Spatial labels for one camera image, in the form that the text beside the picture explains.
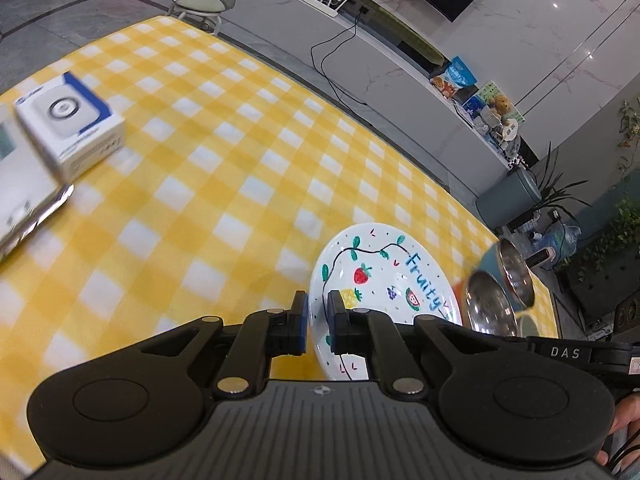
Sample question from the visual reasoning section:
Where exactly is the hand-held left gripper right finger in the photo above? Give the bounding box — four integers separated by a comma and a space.
326, 292, 507, 397

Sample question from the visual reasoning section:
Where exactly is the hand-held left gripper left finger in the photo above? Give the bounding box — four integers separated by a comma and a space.
140, 290, 308, 401

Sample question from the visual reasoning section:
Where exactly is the white fruit-print plate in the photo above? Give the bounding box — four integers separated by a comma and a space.
307, 222, 463, 381

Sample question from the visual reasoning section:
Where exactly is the blue-sided steel bowl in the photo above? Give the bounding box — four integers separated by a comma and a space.
475, 238, 536, 307

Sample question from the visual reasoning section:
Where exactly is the person's right hand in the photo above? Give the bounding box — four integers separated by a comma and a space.
596, 392, 640, 467

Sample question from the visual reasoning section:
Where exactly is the dark speaker cabinet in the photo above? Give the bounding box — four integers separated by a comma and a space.
582, 292, 640, 343

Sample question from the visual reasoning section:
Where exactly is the green leafy shrub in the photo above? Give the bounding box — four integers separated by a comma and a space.
575, 195, 640, 286

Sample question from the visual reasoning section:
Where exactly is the blue plastic bag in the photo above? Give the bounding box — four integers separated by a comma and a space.
542, 225, 582, 266

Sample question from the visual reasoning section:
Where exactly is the yellow checked tablecloth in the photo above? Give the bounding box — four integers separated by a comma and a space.
0, 16, 558, 473

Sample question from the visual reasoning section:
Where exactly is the potted green plant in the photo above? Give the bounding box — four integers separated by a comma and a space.
532, 142, 593, 226

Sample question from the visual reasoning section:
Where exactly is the brown plush bear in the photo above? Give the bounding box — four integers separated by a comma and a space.
487, 94, 513, 120

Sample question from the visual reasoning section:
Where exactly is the blue snack bag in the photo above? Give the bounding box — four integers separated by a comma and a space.
446, 57, 478, 88

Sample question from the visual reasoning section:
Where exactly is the white box with blue trim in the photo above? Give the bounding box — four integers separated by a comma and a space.
14, 71, 126, 183

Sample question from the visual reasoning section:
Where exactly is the grey television cabinet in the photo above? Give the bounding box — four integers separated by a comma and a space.
150, 0, 523, 196

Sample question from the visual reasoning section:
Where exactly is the white appliance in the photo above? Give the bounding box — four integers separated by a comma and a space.
0, 105, 75, 263

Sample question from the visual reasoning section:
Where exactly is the small stool with green cushion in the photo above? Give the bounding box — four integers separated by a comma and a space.
167, 0, 236, 36

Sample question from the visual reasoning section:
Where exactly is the black cable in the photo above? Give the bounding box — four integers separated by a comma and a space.
310, 5, 371, 107

